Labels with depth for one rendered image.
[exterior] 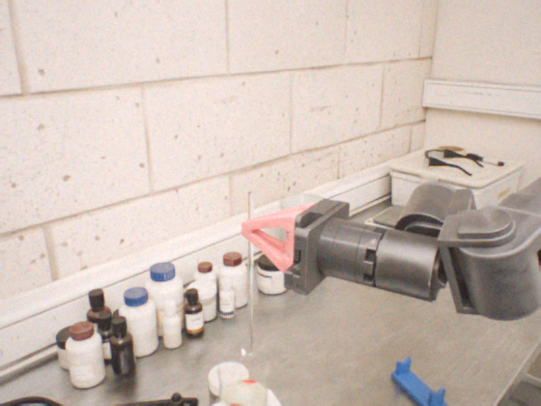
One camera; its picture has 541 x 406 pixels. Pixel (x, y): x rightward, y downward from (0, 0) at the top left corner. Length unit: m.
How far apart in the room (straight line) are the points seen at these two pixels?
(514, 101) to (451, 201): 1.33
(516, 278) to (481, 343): 0.62
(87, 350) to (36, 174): 0.31
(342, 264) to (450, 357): 0.55
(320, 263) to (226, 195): 0.75
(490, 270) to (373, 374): 0.52
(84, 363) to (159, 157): 0.43
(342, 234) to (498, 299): 0.14
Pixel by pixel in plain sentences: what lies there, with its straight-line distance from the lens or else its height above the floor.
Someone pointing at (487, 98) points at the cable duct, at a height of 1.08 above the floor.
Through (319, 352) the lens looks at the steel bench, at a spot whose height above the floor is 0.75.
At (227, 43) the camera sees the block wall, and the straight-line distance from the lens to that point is 1.15.
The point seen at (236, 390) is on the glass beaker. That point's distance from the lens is 0.61.
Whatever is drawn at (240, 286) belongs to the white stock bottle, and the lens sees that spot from 1.04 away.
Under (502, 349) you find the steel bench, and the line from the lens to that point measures 1.03.
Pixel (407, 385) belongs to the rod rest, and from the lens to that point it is 0.88.
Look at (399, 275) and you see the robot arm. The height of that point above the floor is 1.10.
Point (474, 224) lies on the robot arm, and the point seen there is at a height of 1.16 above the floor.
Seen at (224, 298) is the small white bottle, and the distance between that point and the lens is 1.01.
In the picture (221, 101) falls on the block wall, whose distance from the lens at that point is 1.14.
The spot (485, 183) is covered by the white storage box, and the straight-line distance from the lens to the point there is 1.53.
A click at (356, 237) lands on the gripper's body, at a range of 0.46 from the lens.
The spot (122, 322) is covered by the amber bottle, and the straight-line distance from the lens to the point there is 0.87.
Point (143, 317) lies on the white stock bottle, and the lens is 0.91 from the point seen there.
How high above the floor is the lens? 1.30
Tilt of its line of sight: 20 degrees down
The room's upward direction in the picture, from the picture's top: straight up
